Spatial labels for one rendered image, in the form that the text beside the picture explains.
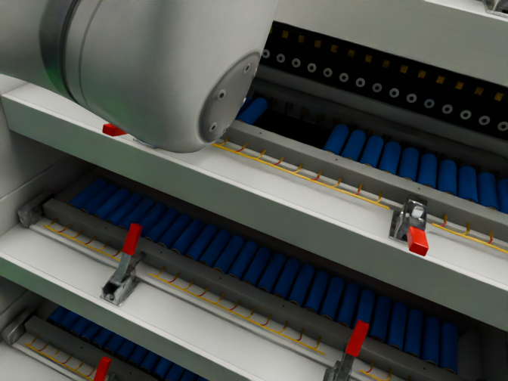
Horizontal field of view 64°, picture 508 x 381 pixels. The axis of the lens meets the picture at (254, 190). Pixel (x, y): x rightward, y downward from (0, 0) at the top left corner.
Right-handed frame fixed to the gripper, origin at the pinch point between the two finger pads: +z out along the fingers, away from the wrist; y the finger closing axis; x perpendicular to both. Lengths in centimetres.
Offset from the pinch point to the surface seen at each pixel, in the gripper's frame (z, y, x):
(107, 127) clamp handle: -11.7, 3.1, 7.0
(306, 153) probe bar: -2.0, -12.5, 3.8
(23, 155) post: -0.5, 21.1, 15.8
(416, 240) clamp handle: -11.3, -23.3, 6.7
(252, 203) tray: -5.0, -9.6, 9.9
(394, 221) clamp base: -3.2, -22.5, 7.0
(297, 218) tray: -5.2, -14.1, 9.6
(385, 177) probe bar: -1.4, -20.4, 3.4
